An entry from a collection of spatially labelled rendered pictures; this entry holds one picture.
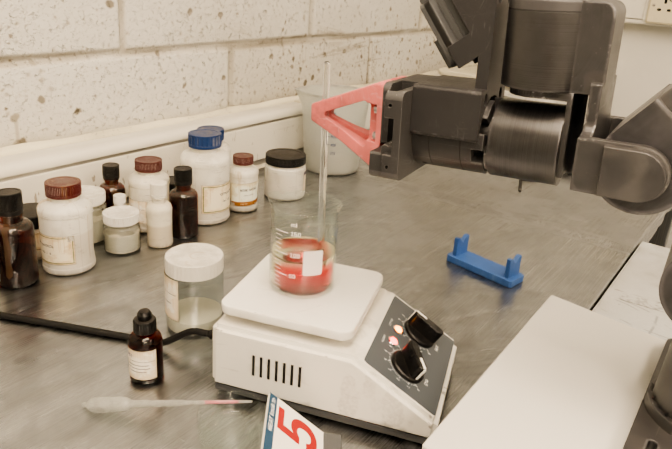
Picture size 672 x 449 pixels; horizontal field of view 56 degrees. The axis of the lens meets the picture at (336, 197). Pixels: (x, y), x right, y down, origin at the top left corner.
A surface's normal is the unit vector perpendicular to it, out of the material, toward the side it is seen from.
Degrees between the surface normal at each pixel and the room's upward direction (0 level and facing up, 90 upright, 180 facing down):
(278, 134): 90
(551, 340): 4
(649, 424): 4
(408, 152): 88
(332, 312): 0
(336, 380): 90
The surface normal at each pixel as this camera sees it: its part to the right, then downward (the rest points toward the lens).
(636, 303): 0.07, -0.94
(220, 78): 0.81, 0.25
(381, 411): -0.30, 0.31
